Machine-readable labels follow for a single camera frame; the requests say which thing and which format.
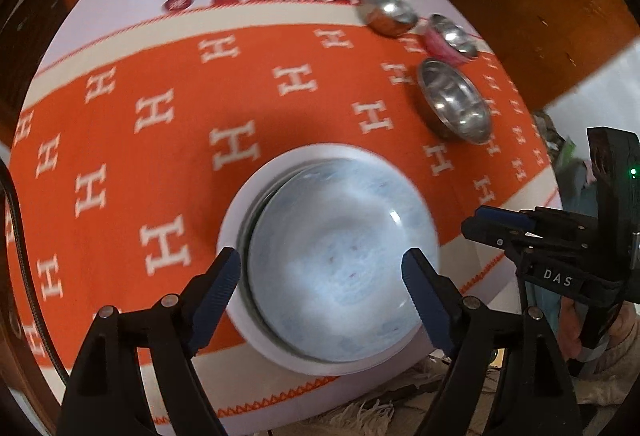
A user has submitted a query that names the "blue speckled plate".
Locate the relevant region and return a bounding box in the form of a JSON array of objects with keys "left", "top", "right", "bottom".
[{"left": 247, "top": 159, "right": 440, "bottom": 363}]

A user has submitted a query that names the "orange patterned tablecloth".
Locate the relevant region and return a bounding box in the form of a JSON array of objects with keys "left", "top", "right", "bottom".
[{"left": 0, "top": 0, "right": 566, "bottom": 422}]

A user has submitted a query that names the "large white-rimmed steel bowl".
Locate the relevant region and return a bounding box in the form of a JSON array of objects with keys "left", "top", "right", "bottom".
[{"left": 216, "top": 143, "right": 441, "bottom": 376}]

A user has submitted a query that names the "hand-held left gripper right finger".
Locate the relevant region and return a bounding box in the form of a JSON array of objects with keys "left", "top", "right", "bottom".
[{"left": 401, "top": 248, "right": 585, "bottom": 436}]

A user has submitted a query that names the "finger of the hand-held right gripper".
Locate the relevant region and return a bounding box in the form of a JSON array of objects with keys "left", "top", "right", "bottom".
[
  {"left": 461, "top": 217, "right": 531, "bottom": 261},
  {"left": 474, "top": 207, "right": 538, "bottom": 231}
]

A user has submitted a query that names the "pink bowl with steel lining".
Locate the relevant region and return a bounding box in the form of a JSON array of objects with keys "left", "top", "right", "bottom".
[{"left": 422, "top": 14, "right": 480, "bottom": 66}]

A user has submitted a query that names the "beige fringed cloth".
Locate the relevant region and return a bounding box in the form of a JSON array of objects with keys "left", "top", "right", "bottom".
[{"left": 320, "top": 356, "right": 501, "bottom": 436}]

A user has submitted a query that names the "person's right hand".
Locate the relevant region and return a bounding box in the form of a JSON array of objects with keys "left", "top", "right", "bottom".
[{"left": 556, "top": 296, "right": 586, "bottom": 364}]

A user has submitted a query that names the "small steel bowl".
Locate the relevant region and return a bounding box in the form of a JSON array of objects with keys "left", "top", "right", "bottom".
[{"left": 362, "top": 0, "right": 421, "bottom": 37}]

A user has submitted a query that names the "wooden cabinet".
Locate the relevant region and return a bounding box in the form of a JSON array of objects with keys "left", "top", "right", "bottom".
[{"left": 442, "top": 0, "right": 640, "bottom": 111}]

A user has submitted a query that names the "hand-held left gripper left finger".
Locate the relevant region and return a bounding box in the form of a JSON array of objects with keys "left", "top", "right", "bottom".
[{"left": 54, "top": 247, "right": 243, "bottom": 436}]

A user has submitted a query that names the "black cable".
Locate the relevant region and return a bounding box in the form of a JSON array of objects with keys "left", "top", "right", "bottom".
[{"left": 0, "top": 161, "right": 71, "bottom": 387}]

